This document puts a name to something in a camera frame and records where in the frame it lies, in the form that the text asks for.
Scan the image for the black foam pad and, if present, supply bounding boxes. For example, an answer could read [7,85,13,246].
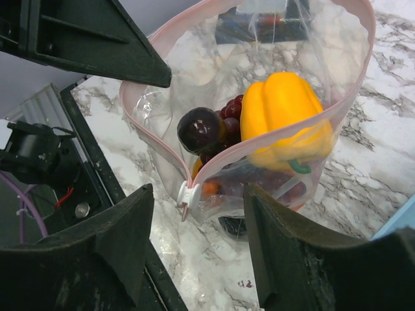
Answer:
[215,1,311,45]

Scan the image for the clear pink zip top bag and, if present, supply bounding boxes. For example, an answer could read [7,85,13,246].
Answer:
[119,1,375,241]

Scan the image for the white small router box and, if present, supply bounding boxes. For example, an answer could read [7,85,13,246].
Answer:
[236,0,288,14]

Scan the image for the light blue plastic basket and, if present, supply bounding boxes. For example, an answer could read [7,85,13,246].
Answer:
[370,195,415,240]

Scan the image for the orange toy pumpkin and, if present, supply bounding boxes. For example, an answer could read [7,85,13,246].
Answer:
[202,181,221,196]

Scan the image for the dark red toy grapes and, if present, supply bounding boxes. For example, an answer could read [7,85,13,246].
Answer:
[205,95,292,198]

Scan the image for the yellow toy bell pepper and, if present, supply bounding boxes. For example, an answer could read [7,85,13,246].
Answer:
[240,72,333,174]

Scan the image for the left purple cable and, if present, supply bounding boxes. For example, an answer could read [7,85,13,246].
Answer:
[0,170,49,244]

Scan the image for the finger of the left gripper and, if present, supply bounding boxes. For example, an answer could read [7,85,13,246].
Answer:
[1,0,172,88]

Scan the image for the blue red screwdriver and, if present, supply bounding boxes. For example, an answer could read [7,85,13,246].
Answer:
[217,14,283,34]

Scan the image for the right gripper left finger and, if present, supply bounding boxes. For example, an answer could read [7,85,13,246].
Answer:
[1,184,154,310]

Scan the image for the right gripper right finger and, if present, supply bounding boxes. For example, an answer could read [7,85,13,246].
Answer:
[243,184,414,310]

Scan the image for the green orange toy mango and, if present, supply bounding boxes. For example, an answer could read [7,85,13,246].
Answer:
[192,157,204,179]

